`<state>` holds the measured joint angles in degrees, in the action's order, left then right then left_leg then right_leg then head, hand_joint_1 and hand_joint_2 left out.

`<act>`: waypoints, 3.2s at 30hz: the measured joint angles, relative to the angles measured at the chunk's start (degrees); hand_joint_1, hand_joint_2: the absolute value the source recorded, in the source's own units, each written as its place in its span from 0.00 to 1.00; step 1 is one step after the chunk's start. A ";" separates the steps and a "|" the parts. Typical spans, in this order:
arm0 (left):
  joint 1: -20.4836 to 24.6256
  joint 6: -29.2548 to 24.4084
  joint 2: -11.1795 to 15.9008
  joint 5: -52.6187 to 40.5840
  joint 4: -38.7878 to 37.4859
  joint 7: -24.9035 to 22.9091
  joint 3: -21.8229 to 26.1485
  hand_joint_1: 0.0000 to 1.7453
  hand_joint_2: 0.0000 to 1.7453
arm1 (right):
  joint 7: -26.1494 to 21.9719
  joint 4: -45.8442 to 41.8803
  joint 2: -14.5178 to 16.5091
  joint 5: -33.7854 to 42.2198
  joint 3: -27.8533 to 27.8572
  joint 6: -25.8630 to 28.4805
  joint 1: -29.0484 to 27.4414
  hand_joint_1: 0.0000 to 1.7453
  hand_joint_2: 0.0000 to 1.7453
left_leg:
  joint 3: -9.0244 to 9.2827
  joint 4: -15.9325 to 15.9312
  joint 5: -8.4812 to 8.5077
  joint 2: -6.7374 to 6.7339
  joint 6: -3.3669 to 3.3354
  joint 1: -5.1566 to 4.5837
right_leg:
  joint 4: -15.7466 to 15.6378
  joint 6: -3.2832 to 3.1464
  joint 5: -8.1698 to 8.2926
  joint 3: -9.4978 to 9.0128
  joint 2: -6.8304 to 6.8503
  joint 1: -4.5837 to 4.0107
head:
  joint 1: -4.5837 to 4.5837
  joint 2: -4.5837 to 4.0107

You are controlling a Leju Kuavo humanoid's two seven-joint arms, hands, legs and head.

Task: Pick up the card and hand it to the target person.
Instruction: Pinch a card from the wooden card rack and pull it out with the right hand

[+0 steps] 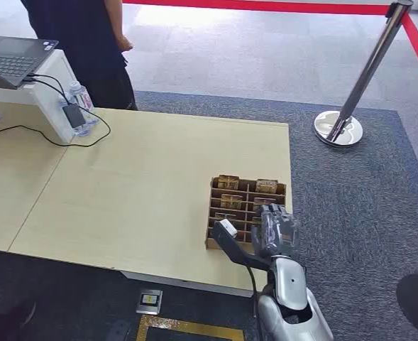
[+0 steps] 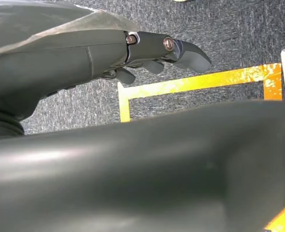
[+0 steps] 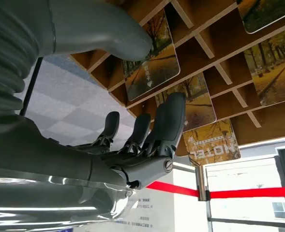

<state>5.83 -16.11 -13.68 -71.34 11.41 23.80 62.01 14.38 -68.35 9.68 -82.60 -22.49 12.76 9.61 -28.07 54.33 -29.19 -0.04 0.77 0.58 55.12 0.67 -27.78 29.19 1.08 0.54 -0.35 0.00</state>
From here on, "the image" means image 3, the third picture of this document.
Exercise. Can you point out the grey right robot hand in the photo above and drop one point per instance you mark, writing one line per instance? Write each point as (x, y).
(47, 153)

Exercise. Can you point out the hotel print autumn card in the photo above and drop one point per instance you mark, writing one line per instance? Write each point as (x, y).
(212, 144)

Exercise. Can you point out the black slanted pole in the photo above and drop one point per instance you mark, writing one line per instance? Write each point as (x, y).
(31, 86)

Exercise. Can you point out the white notice board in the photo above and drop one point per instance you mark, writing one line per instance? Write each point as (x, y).
(152, 211)

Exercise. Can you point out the red barrier belt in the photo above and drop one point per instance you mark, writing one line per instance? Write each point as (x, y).
(174, 189)
(253, 192)

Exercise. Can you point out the chrome stanchion post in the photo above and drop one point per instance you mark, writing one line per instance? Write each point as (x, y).
(200, 182)

